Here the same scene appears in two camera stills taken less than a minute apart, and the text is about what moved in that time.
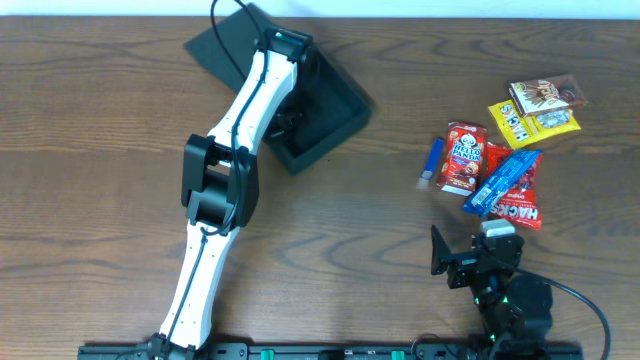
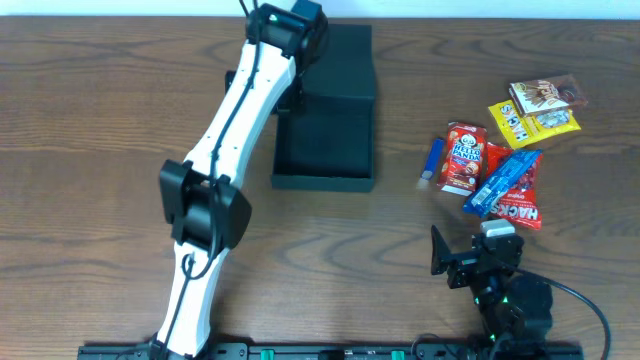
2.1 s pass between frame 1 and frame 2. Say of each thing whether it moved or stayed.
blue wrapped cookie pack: stayed
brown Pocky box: stayed
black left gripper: moved
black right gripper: stayed
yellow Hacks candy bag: stayed
